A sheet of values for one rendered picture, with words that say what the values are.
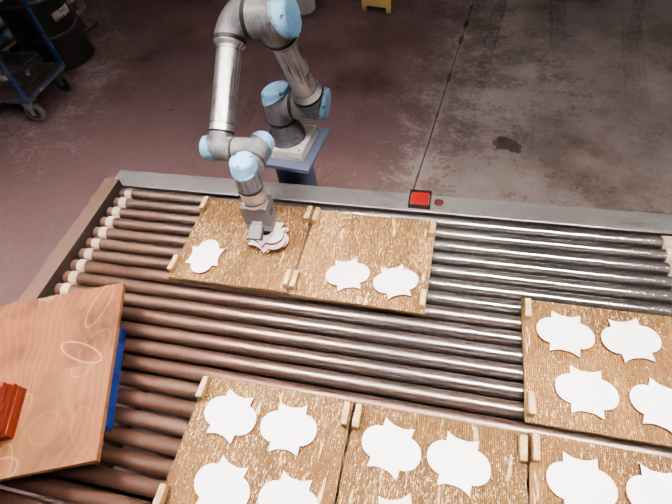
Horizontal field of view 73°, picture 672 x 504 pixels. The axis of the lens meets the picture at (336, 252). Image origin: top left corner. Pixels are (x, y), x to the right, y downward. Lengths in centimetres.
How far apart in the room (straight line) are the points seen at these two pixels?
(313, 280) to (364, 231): 25
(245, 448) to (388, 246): 72
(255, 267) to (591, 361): 99
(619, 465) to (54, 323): 148
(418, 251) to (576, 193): 179
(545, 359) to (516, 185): 187
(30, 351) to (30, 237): 212
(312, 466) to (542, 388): 60
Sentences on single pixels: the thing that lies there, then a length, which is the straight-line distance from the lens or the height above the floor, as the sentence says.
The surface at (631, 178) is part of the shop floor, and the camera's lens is 333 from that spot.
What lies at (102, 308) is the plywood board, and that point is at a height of 104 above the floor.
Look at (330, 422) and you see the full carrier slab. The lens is 123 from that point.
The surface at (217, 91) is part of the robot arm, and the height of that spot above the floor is 136.
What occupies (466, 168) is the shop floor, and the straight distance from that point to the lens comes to 313.
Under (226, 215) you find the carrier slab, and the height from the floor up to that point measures 94.
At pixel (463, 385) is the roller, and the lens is 129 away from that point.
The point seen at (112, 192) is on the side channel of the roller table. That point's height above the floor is 94.
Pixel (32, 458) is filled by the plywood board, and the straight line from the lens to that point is 137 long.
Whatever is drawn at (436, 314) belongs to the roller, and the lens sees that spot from 137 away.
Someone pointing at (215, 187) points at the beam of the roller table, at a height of 91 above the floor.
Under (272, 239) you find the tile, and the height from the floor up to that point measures 98.
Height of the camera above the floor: 210
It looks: 52 degrees down
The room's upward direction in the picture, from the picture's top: 9 degrees counter-clockwise
